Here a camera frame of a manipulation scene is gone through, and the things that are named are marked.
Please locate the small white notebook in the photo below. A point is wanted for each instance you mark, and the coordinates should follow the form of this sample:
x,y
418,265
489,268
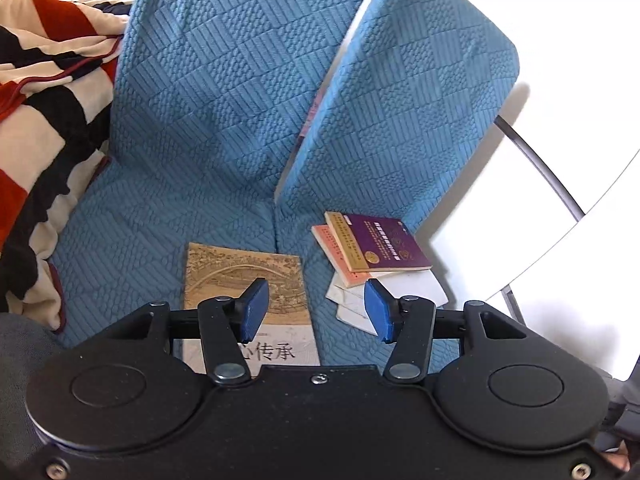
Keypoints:
x,y
352,317

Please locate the red black white striped blanket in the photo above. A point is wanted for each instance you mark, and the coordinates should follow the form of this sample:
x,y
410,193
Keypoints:
x,y
40,135

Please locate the white lined notebook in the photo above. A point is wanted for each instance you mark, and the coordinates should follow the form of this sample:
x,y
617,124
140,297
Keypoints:
x,y
420,287

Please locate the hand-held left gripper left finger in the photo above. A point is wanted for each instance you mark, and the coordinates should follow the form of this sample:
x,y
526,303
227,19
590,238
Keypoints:
x,y
256,310

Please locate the pink cover book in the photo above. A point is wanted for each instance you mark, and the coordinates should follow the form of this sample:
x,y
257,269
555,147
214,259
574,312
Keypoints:
x,y
330,250

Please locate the brown painting cover book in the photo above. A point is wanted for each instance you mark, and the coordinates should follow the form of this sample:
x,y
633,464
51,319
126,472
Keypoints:
x,y
220,275

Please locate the purple cover book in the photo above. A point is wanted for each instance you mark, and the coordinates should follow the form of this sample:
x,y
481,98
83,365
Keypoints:
x,y
385,240

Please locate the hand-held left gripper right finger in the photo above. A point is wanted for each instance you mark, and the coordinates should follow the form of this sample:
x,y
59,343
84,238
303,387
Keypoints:
x,y
377,310

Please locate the white table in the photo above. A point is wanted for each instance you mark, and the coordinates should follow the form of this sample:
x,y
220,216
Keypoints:
x,y
550,260

